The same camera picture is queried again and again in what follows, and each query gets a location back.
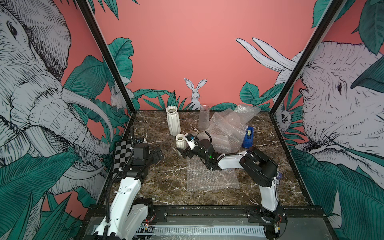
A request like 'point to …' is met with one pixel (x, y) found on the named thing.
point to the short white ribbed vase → (180, 141)
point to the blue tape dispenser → (248, 139)
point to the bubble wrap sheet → (200, 178)
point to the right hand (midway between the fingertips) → (181, 141)
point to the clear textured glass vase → (204, 118)
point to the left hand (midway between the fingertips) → (154, 149)
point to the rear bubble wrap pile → (226, 127)
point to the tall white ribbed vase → (173, 120)
